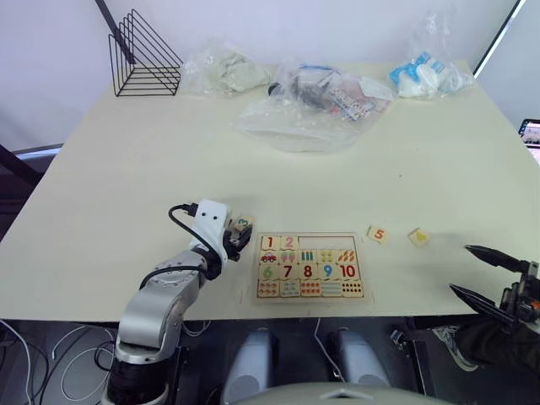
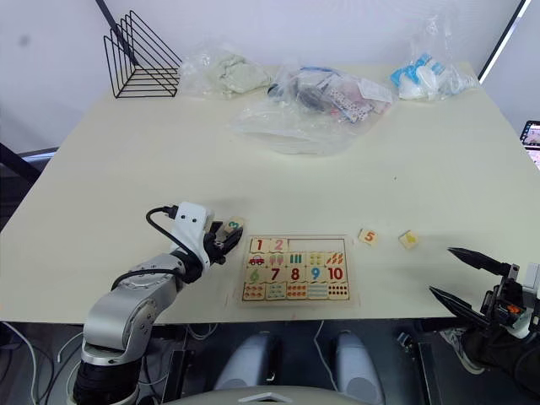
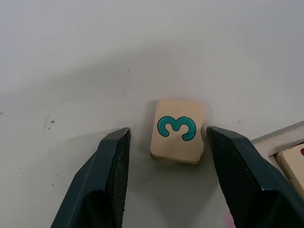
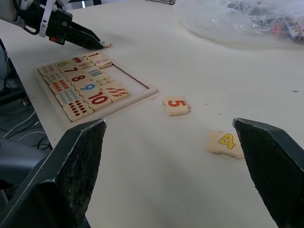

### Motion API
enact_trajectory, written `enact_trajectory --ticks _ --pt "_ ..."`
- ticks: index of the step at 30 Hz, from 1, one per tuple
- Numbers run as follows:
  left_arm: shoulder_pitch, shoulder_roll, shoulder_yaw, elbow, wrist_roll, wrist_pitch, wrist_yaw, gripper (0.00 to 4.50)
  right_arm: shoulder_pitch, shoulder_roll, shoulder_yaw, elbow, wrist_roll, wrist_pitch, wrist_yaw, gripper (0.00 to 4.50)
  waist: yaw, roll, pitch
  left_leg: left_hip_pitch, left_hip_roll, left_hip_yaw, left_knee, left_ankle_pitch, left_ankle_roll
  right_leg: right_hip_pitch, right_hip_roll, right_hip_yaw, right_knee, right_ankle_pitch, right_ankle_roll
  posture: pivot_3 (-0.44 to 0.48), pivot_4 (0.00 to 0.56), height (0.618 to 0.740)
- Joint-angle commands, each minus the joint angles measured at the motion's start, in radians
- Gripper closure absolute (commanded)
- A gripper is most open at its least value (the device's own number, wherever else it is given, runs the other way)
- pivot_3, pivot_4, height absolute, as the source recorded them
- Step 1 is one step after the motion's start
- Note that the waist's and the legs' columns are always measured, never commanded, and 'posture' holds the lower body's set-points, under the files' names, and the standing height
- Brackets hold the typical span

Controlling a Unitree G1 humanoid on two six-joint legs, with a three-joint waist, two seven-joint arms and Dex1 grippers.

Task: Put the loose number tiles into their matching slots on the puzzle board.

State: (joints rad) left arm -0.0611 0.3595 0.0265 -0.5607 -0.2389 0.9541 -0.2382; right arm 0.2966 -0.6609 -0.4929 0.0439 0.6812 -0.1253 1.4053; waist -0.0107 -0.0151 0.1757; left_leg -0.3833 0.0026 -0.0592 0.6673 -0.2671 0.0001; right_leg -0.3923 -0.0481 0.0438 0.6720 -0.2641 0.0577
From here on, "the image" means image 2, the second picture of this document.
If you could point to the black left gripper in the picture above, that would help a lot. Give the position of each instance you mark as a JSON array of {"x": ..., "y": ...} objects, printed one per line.
[{"x": 216, "y": 246}]

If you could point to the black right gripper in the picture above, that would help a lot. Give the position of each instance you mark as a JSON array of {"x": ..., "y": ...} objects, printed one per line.
[{"x": 504, "y": 301}]

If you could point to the green number 3 tile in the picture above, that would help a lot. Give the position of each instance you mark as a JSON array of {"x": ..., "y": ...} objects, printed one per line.
[{"x": 235, "y": 224}]

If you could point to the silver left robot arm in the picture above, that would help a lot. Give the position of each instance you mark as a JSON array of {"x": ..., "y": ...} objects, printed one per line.
[{"x": 126, "y": 312}]

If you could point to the red number 1 tile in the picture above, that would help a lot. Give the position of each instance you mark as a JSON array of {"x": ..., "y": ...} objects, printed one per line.
[{"x": 259, "y": 245}]

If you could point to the green number 6 tile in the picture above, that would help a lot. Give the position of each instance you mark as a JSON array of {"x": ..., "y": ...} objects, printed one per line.
[{"x": 255, "y": 275}]

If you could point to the pink number 2 tile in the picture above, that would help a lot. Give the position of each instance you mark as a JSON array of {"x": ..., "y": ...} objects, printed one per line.
[{"x": 278, "y": 245}]

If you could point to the red number 7 tile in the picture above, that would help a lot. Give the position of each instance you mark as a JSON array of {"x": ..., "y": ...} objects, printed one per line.
[{"x": 276, "y": 274}]

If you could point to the yellow number 4 tile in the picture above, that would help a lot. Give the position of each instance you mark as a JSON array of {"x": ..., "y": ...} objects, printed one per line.
[{"x": 408, "y": 239}]

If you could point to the red number 8 tile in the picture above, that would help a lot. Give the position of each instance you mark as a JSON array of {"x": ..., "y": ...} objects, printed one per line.
[{"x": 296, "y": 274}]

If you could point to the wooden number puzzle board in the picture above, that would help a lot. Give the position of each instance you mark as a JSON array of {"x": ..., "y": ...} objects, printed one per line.
[{"x": 316, "y": 244}]

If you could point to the blue number 9 tile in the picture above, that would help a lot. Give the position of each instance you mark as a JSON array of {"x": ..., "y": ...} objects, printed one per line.
[{"x": 316, "y": 274}]

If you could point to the orange number 5 tile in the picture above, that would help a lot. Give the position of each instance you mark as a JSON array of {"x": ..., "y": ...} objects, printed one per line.
[{"x": 368, "y": 237}]

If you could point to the red number 10 tile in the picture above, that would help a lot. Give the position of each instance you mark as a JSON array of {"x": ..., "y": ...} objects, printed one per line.
[{"x": 337, "y": 274}]

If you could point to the red car picture tile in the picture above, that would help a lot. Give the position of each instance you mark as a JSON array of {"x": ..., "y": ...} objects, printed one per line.
[{"x": 257, "y": 260}]

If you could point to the ice cream picture tile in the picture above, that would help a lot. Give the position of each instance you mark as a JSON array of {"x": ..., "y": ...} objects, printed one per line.
[{"x": 277, "y": 259}]

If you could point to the white sneaker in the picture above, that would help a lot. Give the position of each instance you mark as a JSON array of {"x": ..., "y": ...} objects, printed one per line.
[{"x": 453, "y": 342}]

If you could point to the six orange shapes picture tile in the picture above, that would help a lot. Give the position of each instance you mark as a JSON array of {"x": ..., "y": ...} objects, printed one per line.
[{"x": 254, "y": 292}]

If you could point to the green bars picture tile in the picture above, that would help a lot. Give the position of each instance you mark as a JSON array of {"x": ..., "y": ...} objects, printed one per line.
[{"x": 297, "y": 259}]

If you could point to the blue shapes picture tile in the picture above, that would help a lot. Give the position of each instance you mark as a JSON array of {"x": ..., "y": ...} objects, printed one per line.
[{"x": 276, "y": 291}]

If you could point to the black trouser leg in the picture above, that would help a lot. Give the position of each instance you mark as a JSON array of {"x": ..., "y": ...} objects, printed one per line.
[{"x": 502, "y": 354}]

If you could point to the small blue white plug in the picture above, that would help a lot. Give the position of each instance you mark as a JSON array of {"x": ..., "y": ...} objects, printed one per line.
[{"x": 403, "y": 341}]

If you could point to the eight red shapes picture tile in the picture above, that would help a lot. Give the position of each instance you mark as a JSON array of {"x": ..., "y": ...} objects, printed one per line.
[{"x": 297, "y": 291}]

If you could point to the yellow dots picture tile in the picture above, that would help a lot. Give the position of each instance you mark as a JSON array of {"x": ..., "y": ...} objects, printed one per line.
[{"x": 316, "y": 259}]

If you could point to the pale blue rows picture tile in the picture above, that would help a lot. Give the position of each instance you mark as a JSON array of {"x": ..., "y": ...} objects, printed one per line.
[{"x": 317, "y": 291}]

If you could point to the orange carrots picture tile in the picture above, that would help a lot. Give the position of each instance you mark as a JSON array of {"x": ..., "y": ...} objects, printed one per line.
[{"x": 336, "y": 259}]

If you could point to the empty clear plastic bag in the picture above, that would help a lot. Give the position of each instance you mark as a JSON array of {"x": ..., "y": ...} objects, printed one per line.
[{"x": 287, "y": 135}]

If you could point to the ten dark dots picture tile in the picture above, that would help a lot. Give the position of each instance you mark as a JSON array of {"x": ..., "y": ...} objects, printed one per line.
[{"x": 338, "y": 291}]

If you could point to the grey rounded shape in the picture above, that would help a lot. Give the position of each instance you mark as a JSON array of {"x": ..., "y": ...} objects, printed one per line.
[
  {"x": 358, "y": 367},
  {"x": 246, "y": 363}
]

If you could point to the lit display screen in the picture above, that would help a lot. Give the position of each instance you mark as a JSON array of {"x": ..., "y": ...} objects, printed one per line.
[{"x": 532, "y": 135}]

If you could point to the plastic bag with grey cloth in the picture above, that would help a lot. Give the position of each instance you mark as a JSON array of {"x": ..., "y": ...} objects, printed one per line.
[{"x": 238, "y": 73}]

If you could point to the grey curved body shell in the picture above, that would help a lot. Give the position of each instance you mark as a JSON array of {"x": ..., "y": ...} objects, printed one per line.
[{"x": 261, "y": 397}]

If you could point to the plastic bag with mixed items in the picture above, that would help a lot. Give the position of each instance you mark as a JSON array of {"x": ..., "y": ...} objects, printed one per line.
[{"x": 337, "y": 95}]

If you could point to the plastic bag with blue-white items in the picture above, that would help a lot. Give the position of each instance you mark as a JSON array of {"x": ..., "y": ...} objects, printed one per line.
[{"x": 426, "y": 78}]

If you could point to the dark side stand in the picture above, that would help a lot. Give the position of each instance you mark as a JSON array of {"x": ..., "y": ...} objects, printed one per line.
[{"x": 17, "y": 169}]

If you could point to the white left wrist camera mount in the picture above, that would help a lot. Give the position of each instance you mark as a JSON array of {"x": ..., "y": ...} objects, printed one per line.
[{"x": 190, "y": 223}]

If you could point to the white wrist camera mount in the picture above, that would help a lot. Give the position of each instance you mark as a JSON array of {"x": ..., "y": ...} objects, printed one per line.
[
  {"x": 190, "y": 223},
  {"x": 532, "y": 274}
]

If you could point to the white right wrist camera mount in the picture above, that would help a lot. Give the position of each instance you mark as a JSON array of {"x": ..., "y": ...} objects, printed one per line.
[{"x": 532, "y": 274}]

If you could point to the black table frame leg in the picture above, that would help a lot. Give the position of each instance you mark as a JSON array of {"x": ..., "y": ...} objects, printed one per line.
[
  {"x": 429, "y": 375},
  {"x": 173, "y": 377}
]

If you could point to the black slanted frame bar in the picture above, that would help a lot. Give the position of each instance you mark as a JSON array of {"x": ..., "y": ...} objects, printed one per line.
[
  {"x": 504, "y": 40},
  {"x": 107, "y": 19}
]

